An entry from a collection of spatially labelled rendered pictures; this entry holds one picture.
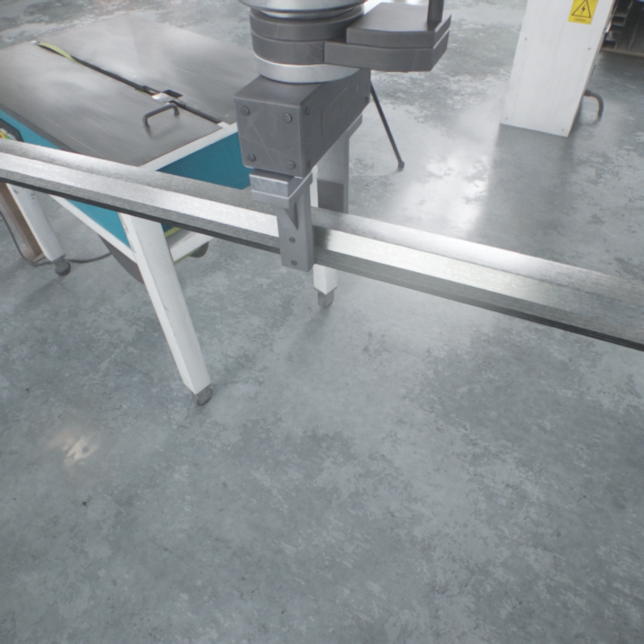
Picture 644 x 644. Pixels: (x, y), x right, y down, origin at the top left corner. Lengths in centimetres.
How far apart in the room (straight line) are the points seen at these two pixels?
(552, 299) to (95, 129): 93
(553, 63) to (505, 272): 238
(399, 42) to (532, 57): 244
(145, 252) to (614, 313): 83
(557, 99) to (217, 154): 200
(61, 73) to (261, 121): 117
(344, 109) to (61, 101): 98
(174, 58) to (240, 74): 22
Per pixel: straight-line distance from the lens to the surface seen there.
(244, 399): 143
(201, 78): 128
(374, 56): 33
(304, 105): 32
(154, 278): 106
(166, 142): 101
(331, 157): 45
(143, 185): 52
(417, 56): 33
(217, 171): 113
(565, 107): 280
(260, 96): 33
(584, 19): 269
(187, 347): 123
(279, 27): 34
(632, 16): 478
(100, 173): 56
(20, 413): 165
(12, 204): 207
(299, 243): 40
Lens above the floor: 116
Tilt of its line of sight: 47 degrees down
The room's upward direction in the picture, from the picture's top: 2 degrees counter-clockwise
